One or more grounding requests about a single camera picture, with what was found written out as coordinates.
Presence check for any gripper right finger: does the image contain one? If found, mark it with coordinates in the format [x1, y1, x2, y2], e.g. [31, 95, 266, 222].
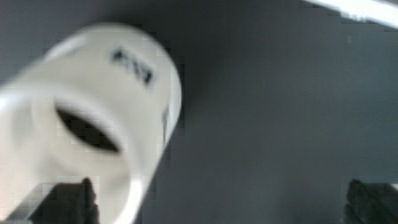
[342, 180, 398, 224]

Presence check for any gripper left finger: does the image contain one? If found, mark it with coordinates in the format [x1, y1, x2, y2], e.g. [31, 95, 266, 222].
[5, 178, 99, 224]

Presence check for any white lamp shade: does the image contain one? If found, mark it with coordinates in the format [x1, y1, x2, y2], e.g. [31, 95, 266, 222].
[0, 23, 180, 224]

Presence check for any white front rail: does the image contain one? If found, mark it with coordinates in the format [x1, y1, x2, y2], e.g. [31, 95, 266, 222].
[303, 0, 398, 30]

